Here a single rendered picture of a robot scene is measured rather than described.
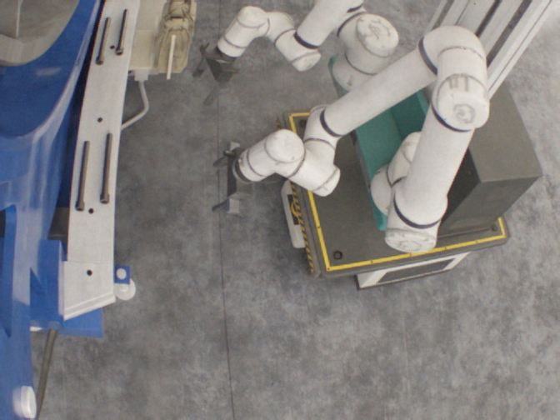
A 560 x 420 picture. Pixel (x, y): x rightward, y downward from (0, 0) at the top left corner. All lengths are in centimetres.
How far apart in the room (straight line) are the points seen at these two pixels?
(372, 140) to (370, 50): 32
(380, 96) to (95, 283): 86
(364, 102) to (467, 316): 152
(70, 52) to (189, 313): 124
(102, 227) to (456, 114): 97
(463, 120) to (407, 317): 157
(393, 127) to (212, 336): 105
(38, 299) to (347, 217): 132
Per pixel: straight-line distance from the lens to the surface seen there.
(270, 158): 157
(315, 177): 162
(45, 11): 150
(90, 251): 166
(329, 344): 256
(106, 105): 188
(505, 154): 218
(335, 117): 163
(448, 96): 120
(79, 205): 169
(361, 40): 202
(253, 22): 181
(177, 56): 212
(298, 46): 183
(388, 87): 148
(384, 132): 213
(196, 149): 279
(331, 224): 237
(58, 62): 174
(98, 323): 170
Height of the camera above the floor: 241
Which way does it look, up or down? 63 degrees down
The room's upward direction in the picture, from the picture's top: 25 degrees clockwise
